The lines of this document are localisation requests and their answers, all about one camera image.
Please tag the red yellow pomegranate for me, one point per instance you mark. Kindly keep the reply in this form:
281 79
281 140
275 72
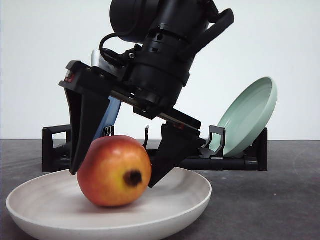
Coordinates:
114 171

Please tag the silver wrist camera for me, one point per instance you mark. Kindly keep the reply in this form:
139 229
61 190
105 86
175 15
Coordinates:
98 61

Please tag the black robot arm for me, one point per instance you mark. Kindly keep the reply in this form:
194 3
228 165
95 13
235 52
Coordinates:
163 29

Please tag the black cable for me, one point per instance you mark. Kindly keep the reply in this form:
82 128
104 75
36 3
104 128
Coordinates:
222 21

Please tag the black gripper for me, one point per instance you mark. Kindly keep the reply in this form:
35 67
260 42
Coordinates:
152 87

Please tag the blue plate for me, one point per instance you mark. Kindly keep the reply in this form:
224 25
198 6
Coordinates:
109 117

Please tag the green plate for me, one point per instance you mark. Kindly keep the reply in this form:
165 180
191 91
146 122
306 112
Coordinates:
247 119

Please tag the white plate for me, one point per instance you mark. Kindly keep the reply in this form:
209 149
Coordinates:
53 207

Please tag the black plate rack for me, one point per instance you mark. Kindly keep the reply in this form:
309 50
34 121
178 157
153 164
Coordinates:
56 151

